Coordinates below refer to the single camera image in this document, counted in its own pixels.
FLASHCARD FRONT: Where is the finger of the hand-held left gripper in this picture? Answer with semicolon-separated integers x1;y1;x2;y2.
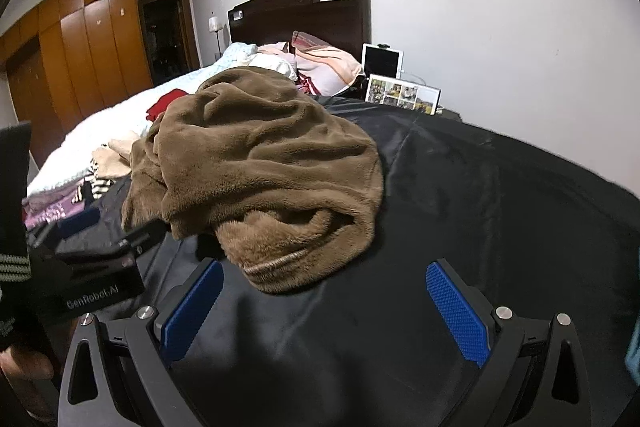
30;206;100;249
117;218;169;258

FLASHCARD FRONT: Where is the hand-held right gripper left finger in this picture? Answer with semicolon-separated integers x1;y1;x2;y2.
56;257;226;427

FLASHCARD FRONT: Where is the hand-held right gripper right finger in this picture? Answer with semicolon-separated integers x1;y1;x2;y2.
425;258;593;427

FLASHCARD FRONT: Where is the brown fleece garment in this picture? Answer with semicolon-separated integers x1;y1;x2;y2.
121;68;385;295

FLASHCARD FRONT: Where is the person's left hand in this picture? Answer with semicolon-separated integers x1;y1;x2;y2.
0;348;56;384

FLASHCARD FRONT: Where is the purple cloth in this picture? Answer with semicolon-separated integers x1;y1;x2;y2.
22;184;86;230

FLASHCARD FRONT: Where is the black white striped garment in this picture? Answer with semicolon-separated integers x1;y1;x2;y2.
75;157;118;202

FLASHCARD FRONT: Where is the beige garment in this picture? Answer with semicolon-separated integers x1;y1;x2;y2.
92;130;151;180

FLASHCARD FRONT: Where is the white bedspread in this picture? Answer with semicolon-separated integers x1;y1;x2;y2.
27;42;258;198

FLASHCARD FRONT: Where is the black plastic sheet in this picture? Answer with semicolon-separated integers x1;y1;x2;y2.
25;94;640;427

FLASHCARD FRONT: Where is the red garment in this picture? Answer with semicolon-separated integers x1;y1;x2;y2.
146;89;188;122

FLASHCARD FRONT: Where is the wooden wardrobe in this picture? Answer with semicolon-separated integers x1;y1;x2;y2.
0;0;201;168

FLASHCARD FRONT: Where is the light blue folded cloth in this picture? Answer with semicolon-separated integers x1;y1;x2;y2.
625;317;640;373

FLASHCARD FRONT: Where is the dark doorway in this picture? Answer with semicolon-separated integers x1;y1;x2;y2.
137;0;196;85

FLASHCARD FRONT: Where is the white crumpled cloth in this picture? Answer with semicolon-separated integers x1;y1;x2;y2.
246;53;299;82

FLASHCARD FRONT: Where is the white bedside lamp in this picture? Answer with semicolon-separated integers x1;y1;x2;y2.
207;12;226;58

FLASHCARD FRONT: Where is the pale pink pillow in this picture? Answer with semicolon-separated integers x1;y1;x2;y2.
256;41;300;58

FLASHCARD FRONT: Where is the pink striped pillow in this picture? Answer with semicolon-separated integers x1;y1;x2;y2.
291;31;366;96

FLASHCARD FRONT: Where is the white tablet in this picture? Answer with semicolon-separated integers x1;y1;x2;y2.
361;43;405;78

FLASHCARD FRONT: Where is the dark wooden headboard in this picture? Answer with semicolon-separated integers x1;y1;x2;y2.
227;0;373;58

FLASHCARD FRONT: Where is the photo collage frame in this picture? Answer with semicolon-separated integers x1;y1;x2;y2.
365;74;442;115

